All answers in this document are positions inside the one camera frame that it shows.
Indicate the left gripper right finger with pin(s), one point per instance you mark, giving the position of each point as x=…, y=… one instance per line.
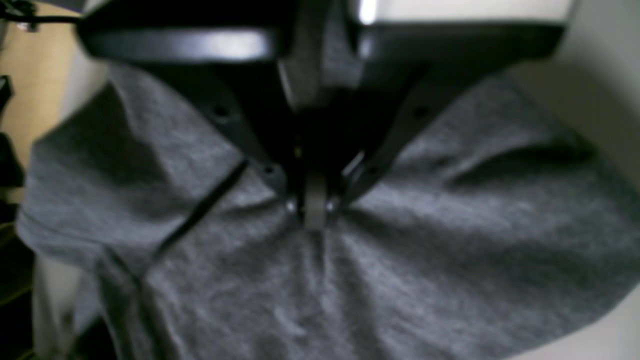
x=408, y=74

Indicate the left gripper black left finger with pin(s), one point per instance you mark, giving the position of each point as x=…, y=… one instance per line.
x=222, y=56

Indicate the grey T-shirt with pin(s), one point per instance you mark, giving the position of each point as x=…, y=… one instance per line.
x=496, y=230

